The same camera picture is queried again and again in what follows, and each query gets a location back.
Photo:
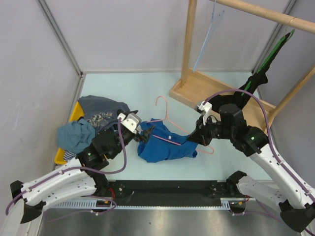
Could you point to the white garment with stripes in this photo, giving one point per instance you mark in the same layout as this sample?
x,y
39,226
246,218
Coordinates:
x,y
68,155

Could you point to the green hanger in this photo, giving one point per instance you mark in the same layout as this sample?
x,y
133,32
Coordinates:
x,y
259,77

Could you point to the aluminium frame post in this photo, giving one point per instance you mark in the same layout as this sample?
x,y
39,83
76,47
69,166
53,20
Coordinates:
x,y
43,5

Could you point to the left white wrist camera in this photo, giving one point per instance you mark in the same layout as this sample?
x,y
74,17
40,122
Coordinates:
x,y
130,120

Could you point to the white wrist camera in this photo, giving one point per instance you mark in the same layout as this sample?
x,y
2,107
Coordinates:
x,y
204,108
130,120

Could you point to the black garment on hanger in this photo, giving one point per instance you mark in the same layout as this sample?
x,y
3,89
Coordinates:
x,y
238,98

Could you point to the pink wire hanger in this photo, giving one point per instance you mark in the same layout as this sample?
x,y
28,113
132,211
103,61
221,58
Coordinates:
x,y
166,118

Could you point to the light teal garment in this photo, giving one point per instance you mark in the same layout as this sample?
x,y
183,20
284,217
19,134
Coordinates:
x,y
75,136

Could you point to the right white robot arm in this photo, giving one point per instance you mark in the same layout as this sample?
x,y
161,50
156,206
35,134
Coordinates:
x,y
293,199

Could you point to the wooden clothes rack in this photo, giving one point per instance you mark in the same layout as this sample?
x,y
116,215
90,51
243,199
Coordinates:
x,y
194,86

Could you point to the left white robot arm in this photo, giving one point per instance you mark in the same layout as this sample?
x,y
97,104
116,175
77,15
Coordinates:
x,y
79,177

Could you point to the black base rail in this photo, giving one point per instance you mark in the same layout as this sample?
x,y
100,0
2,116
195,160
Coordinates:
x,y
171,193

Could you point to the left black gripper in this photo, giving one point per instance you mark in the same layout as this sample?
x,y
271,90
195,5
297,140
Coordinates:
x,y
143,138

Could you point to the grey-blue printed t-shirt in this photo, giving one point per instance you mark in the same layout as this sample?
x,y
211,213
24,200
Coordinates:
x,y
101,112

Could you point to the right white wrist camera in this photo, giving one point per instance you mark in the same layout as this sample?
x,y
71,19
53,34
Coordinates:
x,y
204,108

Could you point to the blue tank top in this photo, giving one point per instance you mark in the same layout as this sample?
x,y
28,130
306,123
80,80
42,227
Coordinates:
x,y
164,145

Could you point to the light blue wire hanger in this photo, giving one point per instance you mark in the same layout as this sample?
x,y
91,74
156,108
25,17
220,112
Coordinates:
x,y
215,21

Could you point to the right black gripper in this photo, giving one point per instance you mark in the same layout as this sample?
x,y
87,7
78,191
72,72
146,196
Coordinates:
x,y
200,134

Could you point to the yellow plastic basket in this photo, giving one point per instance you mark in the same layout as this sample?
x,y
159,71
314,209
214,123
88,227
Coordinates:
x,y
76,113

